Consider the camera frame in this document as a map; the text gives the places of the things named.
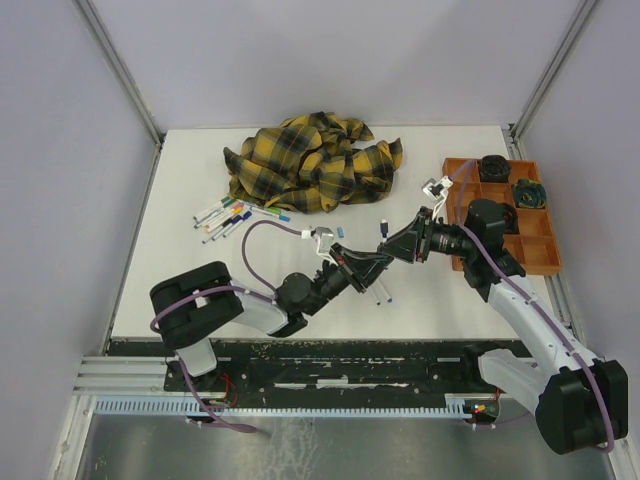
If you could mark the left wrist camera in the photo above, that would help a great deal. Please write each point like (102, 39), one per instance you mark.
(323, 238)

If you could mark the black rolled sock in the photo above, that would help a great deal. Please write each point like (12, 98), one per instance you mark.
(494, 169)

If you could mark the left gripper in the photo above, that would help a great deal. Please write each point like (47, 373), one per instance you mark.
(374, 265)

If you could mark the teal yellow rolled sock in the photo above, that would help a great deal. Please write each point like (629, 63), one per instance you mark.
(529, 194)

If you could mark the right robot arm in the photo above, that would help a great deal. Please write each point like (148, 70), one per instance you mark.
(577, 400)

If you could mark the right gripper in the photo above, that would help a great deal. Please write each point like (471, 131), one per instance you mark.
(413, 240)

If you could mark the left aluminium frame post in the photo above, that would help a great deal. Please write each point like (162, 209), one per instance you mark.
(91, 18)

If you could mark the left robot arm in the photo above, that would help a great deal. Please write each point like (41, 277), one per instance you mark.
(191, 306)

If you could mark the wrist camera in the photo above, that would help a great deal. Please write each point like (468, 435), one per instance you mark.
(323, 238)
(437, 191)

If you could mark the right aluminium frame post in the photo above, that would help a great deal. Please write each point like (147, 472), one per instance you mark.
(576, 27)

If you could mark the orange compartment tray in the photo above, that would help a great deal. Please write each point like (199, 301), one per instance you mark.
(529, 234)

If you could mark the pink cap pen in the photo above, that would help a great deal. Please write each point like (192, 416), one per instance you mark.
(237, 211)

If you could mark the aluminium frame post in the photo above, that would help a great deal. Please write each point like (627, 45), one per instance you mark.
(576, 27)
(91, 18)

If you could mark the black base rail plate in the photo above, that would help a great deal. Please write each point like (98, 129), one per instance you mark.
(354, 374)

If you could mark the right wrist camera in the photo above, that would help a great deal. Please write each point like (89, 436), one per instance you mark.
(437, 191)

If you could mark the yellow plaid cloth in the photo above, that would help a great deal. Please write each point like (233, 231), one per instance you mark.
(313, 163)

